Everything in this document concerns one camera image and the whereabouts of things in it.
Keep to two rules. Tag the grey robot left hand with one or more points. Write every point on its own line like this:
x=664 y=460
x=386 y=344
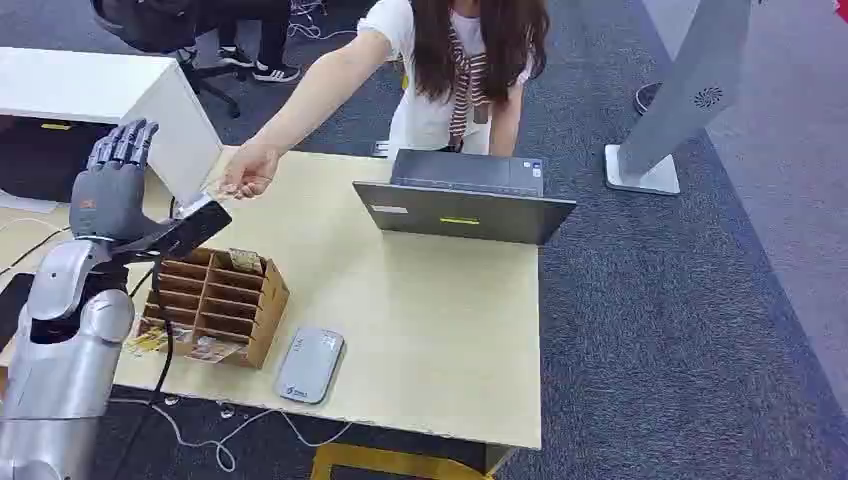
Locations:
x=109 y=199

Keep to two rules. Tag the glossy pale card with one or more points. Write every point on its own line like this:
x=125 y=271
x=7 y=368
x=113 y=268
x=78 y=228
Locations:
x=196 y=206

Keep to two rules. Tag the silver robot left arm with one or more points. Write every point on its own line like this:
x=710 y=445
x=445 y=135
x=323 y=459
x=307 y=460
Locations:
x=60 y=371

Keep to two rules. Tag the white cabinet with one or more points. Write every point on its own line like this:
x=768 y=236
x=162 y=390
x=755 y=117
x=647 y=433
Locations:
x=99 y=86

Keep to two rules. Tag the person's right hand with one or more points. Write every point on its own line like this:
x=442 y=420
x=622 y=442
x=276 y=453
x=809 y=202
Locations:
x=248 y=171

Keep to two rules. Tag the black flat device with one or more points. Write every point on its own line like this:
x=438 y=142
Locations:
x=12 y=308

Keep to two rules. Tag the yellow printed card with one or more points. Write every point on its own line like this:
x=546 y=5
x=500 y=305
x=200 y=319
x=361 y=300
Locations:
x=147 y=342

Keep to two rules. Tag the printed card in box slot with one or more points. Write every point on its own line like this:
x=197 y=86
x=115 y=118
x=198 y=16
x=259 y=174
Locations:
x=246 y=260

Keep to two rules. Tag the wooden card box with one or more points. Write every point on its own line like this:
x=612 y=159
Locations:
x=232 y=311

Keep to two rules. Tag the black office chair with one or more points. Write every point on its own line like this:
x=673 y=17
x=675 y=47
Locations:
x=159 y=26

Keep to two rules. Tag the pale printed card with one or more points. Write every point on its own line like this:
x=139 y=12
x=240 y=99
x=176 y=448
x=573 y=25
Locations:
x=210 y=349

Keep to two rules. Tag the seated person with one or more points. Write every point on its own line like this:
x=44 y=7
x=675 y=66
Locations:
x=268 y=40

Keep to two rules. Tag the grey card reader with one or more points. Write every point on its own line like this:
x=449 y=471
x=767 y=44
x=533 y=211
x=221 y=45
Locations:
x=309 y=365

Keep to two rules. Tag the grey laptop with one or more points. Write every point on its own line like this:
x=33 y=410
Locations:
x=464 y=205

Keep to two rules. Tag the yellow stool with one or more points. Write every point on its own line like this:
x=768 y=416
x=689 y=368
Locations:
x=391 y=464

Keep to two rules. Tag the black shoe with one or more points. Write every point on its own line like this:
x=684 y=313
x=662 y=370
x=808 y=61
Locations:
x=646 y=98

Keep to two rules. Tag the grey kiosk stand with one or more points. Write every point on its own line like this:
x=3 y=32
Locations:
x=682 y=86

